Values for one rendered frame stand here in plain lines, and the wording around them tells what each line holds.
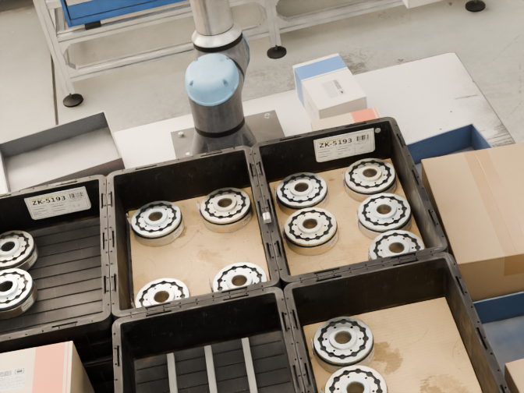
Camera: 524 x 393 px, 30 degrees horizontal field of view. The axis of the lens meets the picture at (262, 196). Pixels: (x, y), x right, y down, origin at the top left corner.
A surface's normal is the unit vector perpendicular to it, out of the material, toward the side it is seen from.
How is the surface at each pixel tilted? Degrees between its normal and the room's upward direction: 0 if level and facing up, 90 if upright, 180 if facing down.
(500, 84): 0
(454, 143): 90
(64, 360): 0
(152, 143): 0
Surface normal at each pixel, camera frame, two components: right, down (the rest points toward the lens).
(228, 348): -0.14, -0.73
